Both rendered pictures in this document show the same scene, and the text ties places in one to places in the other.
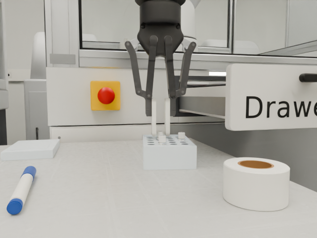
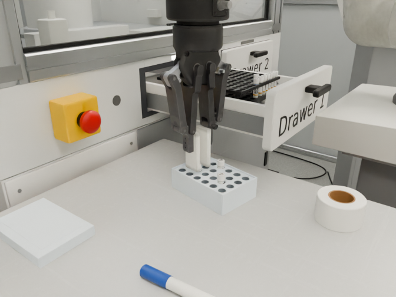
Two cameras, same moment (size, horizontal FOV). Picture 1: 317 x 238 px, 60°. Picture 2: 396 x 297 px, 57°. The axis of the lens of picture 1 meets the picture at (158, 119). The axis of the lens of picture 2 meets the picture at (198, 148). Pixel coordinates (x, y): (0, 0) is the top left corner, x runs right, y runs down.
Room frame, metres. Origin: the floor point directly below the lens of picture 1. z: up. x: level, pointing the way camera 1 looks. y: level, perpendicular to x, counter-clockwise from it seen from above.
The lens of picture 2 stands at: (0.08, 0.35, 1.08)
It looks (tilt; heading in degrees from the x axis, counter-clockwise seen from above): 24 degrees down; 321
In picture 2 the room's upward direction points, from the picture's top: straight up
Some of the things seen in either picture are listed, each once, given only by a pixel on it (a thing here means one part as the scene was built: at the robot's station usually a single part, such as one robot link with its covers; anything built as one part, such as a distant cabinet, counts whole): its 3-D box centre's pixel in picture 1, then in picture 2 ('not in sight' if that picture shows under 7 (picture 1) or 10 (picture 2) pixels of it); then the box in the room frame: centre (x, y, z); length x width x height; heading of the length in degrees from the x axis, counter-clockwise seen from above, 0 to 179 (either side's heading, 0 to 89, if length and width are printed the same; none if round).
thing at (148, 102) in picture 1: (143, 102); (184, 138); (0.51, 0.03, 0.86); 0.03 x 0.01 x 0.05; 94
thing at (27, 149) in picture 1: (34, 148); (42, 228); (0.55, 0.25, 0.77); 0.13 x 0.09 x 0.02; 14
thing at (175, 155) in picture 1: (166, 149); (213, 182); (0.48, -0.01, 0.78); 0.12 x 0.08 x 0.04; 4
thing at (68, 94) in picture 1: (181, 95); (78, 59); (1.26, -0.11, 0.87); 1.02 x 0.95 x 0.14; 104
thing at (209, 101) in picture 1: (239, 100); (215, 91); (0.70, -0.21, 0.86); 0.40 x 0.26 x 0.06; 14
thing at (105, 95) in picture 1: (105, 95); (88, 121); (0.65, 0.12, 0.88); 0.04 x 0.03 x 0.04; 104
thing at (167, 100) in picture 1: (167, 116); (203, 146); (0.51, -0.02, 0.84); 0.03 x 0.01 x 0.07; 4
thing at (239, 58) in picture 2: not in sight; (248, 63); (0.86, -0.49, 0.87); 0.29 x 0.02 x 0.11; 104
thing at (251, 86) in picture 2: not in sight; (258, 84); (0.59, -0.23, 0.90); 0.18 x 0.02 x 0.01; 104
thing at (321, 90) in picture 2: (314, 78); (316, 89); (0.47, -0.26, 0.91); 0.07 x 0.04 x 0.01; 104
